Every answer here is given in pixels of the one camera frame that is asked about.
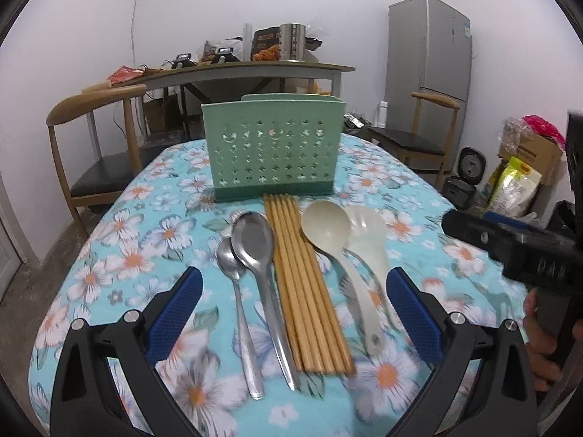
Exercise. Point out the wooden chair with curved backrest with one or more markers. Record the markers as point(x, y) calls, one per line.
point(104, 177)

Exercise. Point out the cardboard box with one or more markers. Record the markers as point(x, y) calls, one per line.
point(539, 157)

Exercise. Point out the yellow-green rice bag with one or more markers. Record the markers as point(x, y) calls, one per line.
point(512, 186)

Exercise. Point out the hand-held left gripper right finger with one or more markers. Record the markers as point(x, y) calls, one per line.
point(416, 318)

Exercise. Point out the pink plastic bag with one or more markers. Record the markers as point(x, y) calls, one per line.
point(544, 129)

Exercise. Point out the silver refrigerator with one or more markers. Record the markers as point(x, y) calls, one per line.
point(428, 54)

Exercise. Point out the red snack packet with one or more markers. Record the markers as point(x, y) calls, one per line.
point(124, 75)

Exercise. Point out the bundle of wooden chopsticks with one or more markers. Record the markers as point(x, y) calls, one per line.
point(305, 291)

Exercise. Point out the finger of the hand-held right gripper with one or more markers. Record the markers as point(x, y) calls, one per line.
point(469, 232)

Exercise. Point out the white door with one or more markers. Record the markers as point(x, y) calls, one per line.
point(9, 241)

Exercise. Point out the hand-held gripper on desk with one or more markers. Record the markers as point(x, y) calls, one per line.
point(225, 54)
point(182, 60)

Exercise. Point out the black appliance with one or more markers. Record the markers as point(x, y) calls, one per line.
point(562, 216)

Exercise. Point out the metal canister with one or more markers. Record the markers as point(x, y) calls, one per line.
point(292, 41)

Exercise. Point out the turquoise floral cloth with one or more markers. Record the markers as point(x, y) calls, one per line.
point(136, 255)

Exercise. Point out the wooden armchair with dark seat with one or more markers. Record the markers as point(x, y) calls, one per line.
point(405, 139)

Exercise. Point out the long wooden desk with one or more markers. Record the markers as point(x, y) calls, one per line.
point(255, 70)

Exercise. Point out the large metal spoon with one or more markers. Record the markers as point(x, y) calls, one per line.
point(253, 241)

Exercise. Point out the white bottle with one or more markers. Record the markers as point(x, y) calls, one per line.
point(384, 114)

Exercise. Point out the black rice cooker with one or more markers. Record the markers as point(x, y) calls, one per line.
point(460, 191)

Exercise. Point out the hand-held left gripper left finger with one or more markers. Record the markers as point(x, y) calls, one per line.
point(175, 314)

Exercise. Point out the person's right hand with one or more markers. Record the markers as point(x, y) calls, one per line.
point(533, 350)

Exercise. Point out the green perforated utensil holder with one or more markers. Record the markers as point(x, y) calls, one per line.
point(273, 164)

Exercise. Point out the white plastic rice spoon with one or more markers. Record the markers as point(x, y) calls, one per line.
point(371, 232)

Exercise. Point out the small metal spoon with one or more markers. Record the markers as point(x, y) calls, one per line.
point(226, 257)

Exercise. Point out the crumpled clear plastic bag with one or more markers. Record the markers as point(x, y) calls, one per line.
point(514, 132)

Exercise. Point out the dark snack box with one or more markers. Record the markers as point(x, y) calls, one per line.
point(265, 45)

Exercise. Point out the beige plastic ladle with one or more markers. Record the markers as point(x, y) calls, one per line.
point(325, 227)

